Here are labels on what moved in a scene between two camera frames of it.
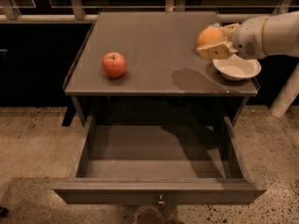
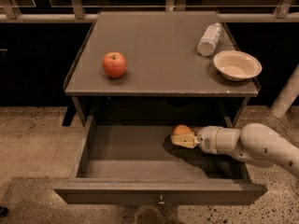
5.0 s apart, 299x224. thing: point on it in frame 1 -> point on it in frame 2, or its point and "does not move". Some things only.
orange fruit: (208, 35) -> (182, 130)
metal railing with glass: (42, 4) does not move
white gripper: (248, 37) -> (206, 138)
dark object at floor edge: (4, 212) does not move
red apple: (114, 64) does not move
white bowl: (236, 68) does not move
